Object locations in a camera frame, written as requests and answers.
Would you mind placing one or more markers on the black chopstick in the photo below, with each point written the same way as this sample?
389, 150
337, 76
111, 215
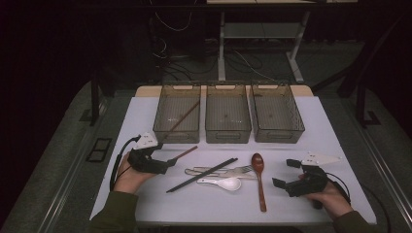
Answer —
220, 166
194, 179

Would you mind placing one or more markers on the brown wooden spoon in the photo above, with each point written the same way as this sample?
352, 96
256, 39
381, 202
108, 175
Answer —
258, 161

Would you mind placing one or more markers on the white desk frame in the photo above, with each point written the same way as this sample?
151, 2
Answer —
259, 30

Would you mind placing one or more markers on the white ceramic spoon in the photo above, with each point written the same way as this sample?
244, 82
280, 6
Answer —
230, 183

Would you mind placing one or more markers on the person's right hand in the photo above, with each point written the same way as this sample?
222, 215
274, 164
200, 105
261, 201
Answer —
335, 200

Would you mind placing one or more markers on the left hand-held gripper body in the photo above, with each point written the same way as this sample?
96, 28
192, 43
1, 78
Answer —
145, 163

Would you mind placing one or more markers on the silver metal fork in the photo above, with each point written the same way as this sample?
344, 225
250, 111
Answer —
244, 169
246, 176

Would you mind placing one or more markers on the black metal stand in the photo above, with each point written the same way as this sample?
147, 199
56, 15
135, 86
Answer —
95, 97
361, 103

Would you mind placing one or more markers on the person's left hand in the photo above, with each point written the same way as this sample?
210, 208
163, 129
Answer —
129, 179

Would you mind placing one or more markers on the metal floor rail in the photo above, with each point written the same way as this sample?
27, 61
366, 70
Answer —
67, 181
385, 171

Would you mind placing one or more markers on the clear brown plastic basket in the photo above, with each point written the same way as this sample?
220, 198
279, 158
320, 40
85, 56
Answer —
178, 97
275, 113
228, 113

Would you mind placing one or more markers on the white table cover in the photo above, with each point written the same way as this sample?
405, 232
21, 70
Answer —
320, 136

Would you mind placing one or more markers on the black floor frame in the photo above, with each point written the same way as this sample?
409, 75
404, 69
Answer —
97, 150

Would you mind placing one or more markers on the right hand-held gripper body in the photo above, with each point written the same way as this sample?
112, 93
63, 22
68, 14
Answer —
309, 184

